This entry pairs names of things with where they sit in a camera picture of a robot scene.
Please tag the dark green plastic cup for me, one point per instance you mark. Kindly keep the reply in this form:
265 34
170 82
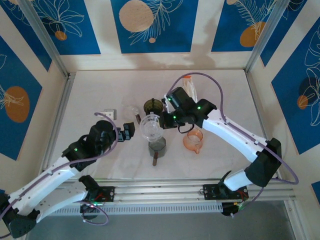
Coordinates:
152 106

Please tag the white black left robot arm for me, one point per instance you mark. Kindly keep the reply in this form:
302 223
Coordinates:
62 200

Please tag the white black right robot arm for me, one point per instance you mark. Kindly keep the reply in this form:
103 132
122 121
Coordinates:
237 140

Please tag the wide aluminium mounting rail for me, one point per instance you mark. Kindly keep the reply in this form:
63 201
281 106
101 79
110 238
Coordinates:
160 191

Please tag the aluminium side rail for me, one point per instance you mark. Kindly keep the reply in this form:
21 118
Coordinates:
60 112
260 112

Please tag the white table cloth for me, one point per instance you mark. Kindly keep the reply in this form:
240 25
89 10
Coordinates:
100 87

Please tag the dark gray octagonal cup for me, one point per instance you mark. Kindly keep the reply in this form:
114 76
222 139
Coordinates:
161 150

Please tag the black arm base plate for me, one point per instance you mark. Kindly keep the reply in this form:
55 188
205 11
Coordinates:
210 191
108 193

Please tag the aluminium frame post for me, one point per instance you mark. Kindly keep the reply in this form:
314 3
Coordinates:
43 37
265 37

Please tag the orange transparent measuring cup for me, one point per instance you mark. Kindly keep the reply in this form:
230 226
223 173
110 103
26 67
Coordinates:
192 143

